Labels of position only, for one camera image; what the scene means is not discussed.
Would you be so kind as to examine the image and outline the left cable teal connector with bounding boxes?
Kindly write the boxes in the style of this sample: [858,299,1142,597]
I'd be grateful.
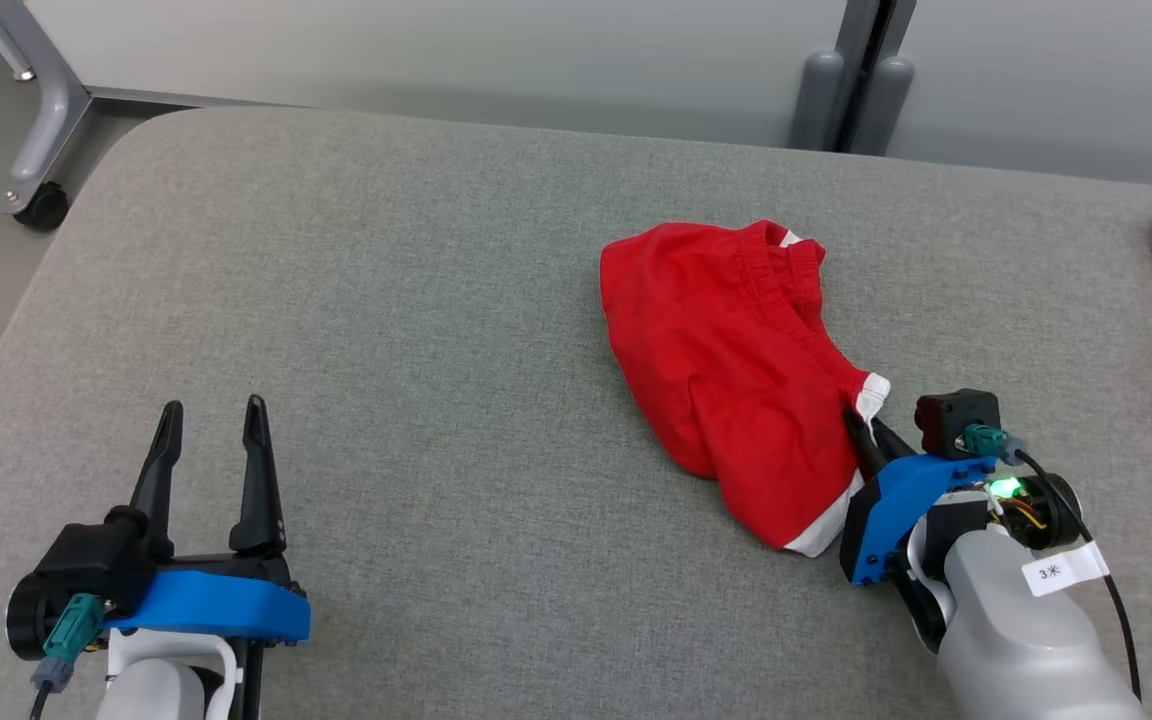
[28,591,106,720]

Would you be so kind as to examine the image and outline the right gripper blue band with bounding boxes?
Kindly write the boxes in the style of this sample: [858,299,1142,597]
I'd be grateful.
[838,406,1084,588]

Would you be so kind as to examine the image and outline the grey table leg with caster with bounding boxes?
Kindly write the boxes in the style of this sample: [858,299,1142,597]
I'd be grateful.
[0,0,187,232]

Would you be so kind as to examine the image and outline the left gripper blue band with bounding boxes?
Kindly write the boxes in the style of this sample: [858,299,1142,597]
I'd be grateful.
[100,393,313,648]

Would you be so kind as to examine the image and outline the right cable teal connector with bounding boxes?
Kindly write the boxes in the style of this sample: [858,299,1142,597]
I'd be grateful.
[963,423,1143,703]

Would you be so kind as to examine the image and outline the dark grey partition frame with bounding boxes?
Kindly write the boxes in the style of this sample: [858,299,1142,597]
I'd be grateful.
[831,0,918,156]

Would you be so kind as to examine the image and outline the cable teal connector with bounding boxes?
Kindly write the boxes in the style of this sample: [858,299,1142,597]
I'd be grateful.
[963,423,1143,703]
[28,591,106,720]

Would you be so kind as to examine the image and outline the grey cylindrical post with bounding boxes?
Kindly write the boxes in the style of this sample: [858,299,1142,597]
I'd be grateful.
[850,56,916,157]
[787,50,846,152]

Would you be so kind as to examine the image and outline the red shorts white trim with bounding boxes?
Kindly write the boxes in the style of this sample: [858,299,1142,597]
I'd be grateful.
[599,219,893,559]

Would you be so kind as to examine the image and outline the white paper cable label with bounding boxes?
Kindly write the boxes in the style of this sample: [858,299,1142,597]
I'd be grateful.
[1020,540,1111,599]

